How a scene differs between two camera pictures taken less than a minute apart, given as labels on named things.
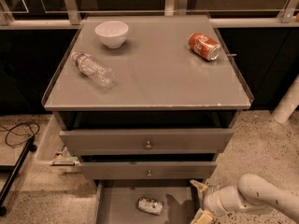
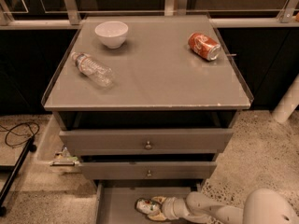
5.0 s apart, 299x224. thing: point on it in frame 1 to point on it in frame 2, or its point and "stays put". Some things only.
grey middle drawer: (149, 170) stays put
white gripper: (210, 199) to (168, 208)
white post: (288, 103) stays put
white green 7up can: (150, 205) stays put
